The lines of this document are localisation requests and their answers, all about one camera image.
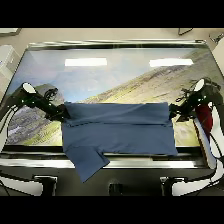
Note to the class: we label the blue T-shirt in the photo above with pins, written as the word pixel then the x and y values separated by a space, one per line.
pixel 120 133

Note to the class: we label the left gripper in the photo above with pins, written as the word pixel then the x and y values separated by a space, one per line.
pixel 59 112

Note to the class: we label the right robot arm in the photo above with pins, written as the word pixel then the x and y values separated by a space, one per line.
pixel 203 91

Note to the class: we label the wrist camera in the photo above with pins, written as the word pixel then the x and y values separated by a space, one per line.
pixel 51 93
pixel 185 94

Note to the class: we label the red garment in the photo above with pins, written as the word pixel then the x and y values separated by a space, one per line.
pixel 204 117

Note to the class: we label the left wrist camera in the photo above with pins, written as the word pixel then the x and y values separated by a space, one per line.
pixel 51 93

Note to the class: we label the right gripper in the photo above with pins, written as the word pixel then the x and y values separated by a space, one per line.
pixel 180 111

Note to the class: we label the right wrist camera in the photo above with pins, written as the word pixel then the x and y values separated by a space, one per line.
pixel 185 94

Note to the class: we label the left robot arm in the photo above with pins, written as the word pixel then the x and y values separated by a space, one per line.
pixel 31 95

